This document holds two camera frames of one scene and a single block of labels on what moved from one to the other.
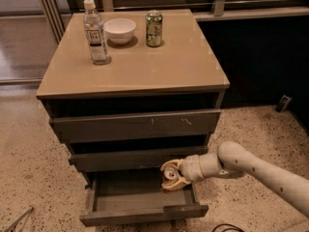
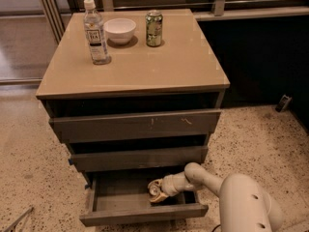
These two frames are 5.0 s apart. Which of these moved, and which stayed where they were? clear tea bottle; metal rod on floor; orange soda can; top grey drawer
Moved: orange soda can
Stayed: top grey drawer; metal rod on floor; clear tea bottle
